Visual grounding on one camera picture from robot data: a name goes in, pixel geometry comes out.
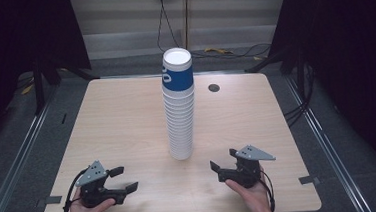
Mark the stack of white paper cups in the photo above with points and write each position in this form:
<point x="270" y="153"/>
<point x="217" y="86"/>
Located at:
<point x="180" y="126"/>

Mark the metal floor rail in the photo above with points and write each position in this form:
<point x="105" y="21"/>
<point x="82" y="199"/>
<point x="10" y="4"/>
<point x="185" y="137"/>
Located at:
<point x="16" y="158"/>
<point x="325" y="136"/>

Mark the person's right hand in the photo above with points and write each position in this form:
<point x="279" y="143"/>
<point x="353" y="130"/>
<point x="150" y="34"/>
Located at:
<point x="257" y="199"/>

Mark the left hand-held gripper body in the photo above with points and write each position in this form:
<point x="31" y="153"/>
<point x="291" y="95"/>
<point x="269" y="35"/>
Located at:
<point x="92" y="174"/>

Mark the grey tape strip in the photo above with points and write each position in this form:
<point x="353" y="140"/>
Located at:
<point x="53" y="199"/>
<point x="309" y="179"/>

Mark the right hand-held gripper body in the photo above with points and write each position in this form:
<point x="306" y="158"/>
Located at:
<point x="251" y="153"/>

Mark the black metal stand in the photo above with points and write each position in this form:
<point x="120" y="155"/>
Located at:
<point x="38" y="89"/>

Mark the dark round table grommet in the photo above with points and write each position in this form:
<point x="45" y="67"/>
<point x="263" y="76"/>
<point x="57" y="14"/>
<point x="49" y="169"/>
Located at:
<point x="214" y="87"/>

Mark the dark curtain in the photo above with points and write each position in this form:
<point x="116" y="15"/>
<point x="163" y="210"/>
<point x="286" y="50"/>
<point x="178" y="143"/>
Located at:
<point x="348" y="41"/>
<point x="21" y="37"/>

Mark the yellow floor tape piece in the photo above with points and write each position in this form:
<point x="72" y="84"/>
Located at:
<point x="27" y="89"/>
<point x="218" y="50"/>

